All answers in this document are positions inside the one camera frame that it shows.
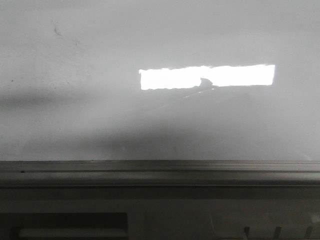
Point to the white whiteboard with metal frame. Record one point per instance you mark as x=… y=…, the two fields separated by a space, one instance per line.
x=159 y=93

